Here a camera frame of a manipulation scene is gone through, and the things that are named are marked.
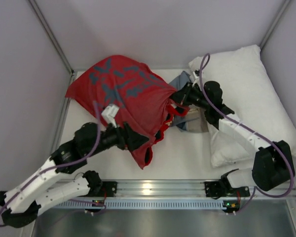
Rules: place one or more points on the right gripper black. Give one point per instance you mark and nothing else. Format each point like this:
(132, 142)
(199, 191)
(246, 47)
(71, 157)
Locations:
(185, 93)

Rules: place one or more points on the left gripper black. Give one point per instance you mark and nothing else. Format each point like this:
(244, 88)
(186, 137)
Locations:
(126, 136)

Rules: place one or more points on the red pillowcase with grey print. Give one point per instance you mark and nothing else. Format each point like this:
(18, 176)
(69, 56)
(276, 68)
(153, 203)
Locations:
(142, 96)

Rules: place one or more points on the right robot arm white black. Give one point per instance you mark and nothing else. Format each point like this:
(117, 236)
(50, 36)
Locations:
(273, 162)

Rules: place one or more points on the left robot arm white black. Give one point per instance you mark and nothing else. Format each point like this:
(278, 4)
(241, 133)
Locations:
(23, 204)

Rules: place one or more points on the blue grey pillowcase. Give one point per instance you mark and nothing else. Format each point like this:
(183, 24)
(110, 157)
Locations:
(178, 83)

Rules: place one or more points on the beige grey pillowcase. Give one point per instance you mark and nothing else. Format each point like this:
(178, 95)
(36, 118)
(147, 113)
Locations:
(195, 121)

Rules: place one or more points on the white bare pillow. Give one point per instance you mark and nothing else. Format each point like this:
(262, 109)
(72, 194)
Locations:
(247, 89)

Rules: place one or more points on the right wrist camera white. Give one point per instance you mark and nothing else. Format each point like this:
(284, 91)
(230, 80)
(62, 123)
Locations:
(194, 77)

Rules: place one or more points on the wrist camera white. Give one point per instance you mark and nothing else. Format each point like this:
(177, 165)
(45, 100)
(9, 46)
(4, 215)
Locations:
(194, 77)
(109, 113)

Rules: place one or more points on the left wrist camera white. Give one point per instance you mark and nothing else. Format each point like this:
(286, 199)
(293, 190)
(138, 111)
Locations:
(109, 113)

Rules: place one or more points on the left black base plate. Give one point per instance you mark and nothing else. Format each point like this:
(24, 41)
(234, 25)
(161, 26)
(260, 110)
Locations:
(108, 189)

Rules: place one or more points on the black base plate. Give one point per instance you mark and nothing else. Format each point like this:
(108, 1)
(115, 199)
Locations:
(108, 189)
(220, 189)

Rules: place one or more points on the aluminium mounting rail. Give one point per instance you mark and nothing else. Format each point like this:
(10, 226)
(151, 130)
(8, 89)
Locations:
(170, 188)

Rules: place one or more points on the white slotted cable duct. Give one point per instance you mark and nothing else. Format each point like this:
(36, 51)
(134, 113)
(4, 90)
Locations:
(162, 204)

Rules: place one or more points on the left aluminium corner post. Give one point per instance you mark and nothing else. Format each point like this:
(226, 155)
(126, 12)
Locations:
(47, 29)

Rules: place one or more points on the aluminium corner post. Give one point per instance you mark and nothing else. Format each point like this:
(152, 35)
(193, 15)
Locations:
(274, 23)
(47, 29)

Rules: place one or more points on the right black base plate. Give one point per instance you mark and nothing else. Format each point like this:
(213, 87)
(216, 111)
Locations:
(220, 189)

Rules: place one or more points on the right aluminium corner post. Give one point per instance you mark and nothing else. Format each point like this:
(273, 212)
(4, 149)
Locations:
(274, 23)

